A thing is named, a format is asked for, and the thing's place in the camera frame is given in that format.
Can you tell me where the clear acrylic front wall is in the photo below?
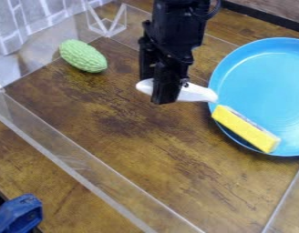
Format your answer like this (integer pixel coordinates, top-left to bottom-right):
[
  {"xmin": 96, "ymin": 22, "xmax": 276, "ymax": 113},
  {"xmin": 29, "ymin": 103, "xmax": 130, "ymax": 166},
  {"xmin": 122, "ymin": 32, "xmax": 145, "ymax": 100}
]
[{"xmin": 0, "ymin": 89, "xmax": 204, "ymax": 233}]

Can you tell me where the clear acrylic back wall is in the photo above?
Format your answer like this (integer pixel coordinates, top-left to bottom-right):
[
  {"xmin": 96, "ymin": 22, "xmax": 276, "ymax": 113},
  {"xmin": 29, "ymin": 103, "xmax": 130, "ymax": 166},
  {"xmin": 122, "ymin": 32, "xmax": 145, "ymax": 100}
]
[{"xmin": 0, "ymin": 0, "xmax": 237, "ymax": 89}]

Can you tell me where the blue round plate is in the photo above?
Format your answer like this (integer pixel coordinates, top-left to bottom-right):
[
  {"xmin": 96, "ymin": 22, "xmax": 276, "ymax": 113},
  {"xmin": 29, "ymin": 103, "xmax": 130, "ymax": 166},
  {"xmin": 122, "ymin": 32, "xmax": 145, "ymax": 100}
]
[{"xmin": 208, "ymin": 37, "xmax": 299, "ymax": 157}]

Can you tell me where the green bumpy toy gourd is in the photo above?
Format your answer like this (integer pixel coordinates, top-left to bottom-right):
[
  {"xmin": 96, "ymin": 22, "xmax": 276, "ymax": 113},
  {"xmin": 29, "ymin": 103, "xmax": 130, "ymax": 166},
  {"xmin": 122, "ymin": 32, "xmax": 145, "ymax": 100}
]
[{"xmin": 60, "ymin": 39, "xmax": 108, "ymax": 73}]

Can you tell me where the clear acrylic right wall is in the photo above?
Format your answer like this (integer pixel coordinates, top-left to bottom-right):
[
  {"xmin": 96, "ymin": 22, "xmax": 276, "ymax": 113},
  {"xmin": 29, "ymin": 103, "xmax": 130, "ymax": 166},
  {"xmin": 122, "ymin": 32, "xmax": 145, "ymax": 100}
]
[{"xmin": 262, "ymin": 170, "xmax": 299, "ymax": 233}]

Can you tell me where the clear acrylic wall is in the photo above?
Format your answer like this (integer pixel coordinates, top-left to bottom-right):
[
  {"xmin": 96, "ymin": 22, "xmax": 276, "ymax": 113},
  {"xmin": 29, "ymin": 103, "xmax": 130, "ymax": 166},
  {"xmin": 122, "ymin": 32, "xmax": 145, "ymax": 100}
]
[
  {"xmin": 262, "ymin": 170, "xmax": 299, "ymax": 233},
  {"xmin": 0, "ymin": 0, "xmax": 237, "ymax": 89},
  {"xmin": 0, "ymin": 89, "xmax": 204, "ymax": 233}
]

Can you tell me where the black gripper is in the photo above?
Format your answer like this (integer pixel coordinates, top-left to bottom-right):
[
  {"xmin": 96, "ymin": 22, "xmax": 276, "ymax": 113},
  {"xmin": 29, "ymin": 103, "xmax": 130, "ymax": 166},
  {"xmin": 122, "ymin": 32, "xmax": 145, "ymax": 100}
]
[{"xmin": 138, "ymin": 0, "xmax": 221, "ymax": 105}]

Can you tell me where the grey checked curtain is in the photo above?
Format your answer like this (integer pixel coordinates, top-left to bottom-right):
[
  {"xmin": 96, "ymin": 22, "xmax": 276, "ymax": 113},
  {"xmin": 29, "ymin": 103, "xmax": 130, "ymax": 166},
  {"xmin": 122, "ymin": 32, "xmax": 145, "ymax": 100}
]
[{"xmin": 0, "ymin": 0, "xmax": 113, "ymax": 57}]

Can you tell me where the yellow rectangular block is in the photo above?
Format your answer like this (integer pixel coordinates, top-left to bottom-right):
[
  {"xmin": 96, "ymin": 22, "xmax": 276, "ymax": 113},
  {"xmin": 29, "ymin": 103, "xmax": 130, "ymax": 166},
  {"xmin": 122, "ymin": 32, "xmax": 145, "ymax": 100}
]
[{"xmin": 211, "ymin": 105, "xmax": 280, "ymax": 153}]

